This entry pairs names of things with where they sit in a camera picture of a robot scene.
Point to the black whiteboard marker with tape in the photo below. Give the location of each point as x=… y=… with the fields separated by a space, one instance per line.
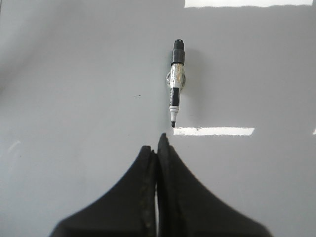
x=176 y=79

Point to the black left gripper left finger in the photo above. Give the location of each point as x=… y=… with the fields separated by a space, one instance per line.
x=126 y=210

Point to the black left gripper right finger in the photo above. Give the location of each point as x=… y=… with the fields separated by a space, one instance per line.
x=188 y=209

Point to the white whiteboard with aluminium frame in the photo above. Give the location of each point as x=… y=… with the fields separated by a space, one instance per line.
x=83 y=88

